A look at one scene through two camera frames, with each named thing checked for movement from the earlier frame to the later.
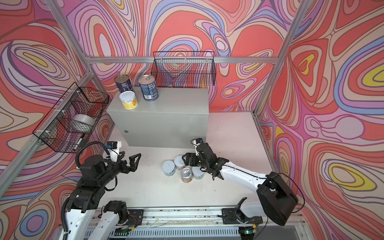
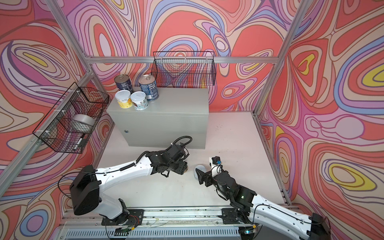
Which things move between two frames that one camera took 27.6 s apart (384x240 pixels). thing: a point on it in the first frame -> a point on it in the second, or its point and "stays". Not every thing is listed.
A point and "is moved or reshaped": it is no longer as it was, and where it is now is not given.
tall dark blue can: x=124 y=83 stays
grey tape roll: x=82 y=123 stays
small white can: x=169 y=168 is moved or reshaped
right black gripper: x=186 y=161 -> x=208 y=175
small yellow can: x=128 y=99 is moved or reshaped
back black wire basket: x=184 y=69 stays
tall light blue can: x=148 y=85 stays
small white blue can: x=197 y=173 stays
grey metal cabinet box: x=177 y=119 stays
